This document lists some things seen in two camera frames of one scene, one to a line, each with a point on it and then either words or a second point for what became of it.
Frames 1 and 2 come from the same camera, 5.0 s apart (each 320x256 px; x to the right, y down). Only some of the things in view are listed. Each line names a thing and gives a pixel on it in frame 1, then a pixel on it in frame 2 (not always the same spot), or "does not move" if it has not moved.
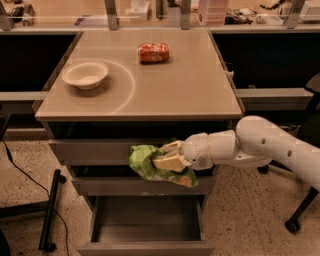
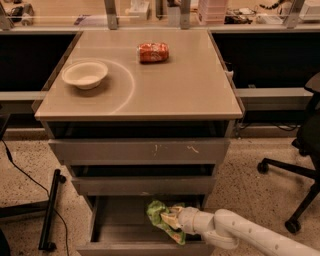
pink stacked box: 212,12 does not move
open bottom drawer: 154,225 does not move
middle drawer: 142,186 does not move
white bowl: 86,75 does not move
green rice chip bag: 141,157 -> 154,210
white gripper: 196,150 -> 187,219
